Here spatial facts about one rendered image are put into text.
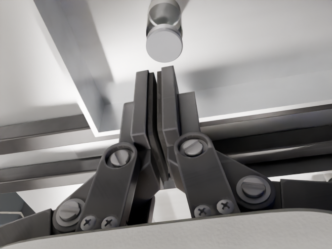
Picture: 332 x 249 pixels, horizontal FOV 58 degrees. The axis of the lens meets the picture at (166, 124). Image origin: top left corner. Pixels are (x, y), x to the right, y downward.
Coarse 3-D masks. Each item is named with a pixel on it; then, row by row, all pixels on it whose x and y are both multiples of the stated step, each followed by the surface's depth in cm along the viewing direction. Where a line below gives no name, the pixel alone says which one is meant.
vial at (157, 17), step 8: (160, 0) 18; (168, 0) 18; (152, 8) 18; (160, 8) 18; (168, 8) 18; (176, 8) 18; (152, 16) 17; (160, 16) 17; (168, 16) 17; (176, 16) 17; (152, 24) 17; (160, 24) 16; (168, 24) 16; (176, 24) 17
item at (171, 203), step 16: (288, 160) 28; (304, 160) 28; (320, 160) 27; (272, 176) 27; (288, 176) 27; (304, 176) 32; (320, 176) 32; (160, 192) 28; (176, 192) 34; (160, 208) 37; (176, 208) 37
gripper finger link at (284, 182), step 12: (288, 180) 9; (300, 180) 9; (276, 192) 9; (288, 192) 8; (300, 192) 8; (312, 192) 8; (324, 192) 8; (276, 204) 8; (288, 204) 8; (300, 204) 8; (312, 204) 8; (324, 204) 8
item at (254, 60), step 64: (64, 0) 19; (128, 0) 19; (192, 0) 19; (256, 0) 19; (320, 0) 19; (64, 64) 19; (128, 64) 23; (192, 64) 23; (256, 64) 23; (320, 64) 23
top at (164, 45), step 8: (152, 32) 16; (160, 32) 16; (168, 32) 16; (176, 32) 16; (152, 40) 16; (160, 40) 16; (168, 40) 16; (176, 40) 16; (152, 48) 16; (160, 48) 17; (168, 48) 17; (176, 48) 17; (152, 56) 17; (160, 56) 17; (168, 56) 17; (176, 56) 17
